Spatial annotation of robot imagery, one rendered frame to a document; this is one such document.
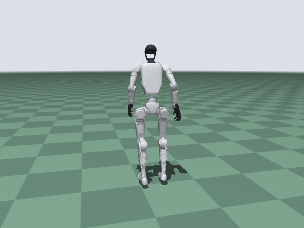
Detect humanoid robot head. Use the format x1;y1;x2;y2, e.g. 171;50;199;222
145;45;157;63

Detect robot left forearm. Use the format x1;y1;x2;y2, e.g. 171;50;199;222
128;91;135;106

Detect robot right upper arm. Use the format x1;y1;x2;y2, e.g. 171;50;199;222
162;65;178;90

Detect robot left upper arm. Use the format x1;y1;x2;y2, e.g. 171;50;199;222
128;65;141;92

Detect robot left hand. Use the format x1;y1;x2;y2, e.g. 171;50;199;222
128;104;133;117

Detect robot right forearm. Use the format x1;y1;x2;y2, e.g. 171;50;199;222
171;88;179;108

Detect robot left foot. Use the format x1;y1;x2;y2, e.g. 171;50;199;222
138;173;148;185

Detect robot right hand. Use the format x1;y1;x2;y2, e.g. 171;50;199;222
173;104;181;121

